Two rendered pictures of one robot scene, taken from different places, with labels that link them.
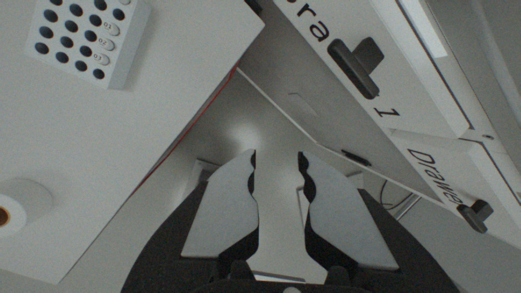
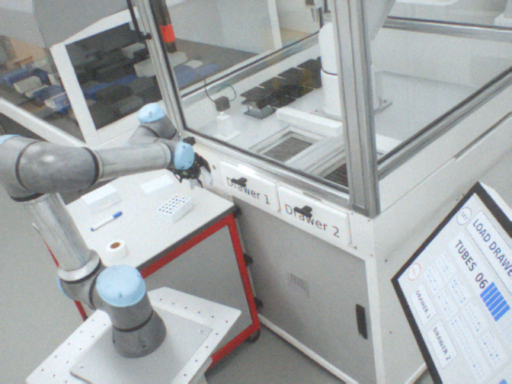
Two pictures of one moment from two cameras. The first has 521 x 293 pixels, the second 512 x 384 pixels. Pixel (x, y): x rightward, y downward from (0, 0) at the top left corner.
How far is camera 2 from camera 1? 1.83 m
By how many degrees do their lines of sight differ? 76
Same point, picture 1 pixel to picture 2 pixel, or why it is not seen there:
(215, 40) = (212, 209)
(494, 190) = (295, 195)
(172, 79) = (193, 219)
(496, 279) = not seen: outside the picture
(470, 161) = (280, 190)
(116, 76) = (174, 215)
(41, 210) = (124, 251)
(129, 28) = (184, 203)
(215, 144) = not seen: outside the picture
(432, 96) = (257, 179)
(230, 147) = not seen: outside the picture
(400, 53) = (246, 174)
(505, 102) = (264, 170)
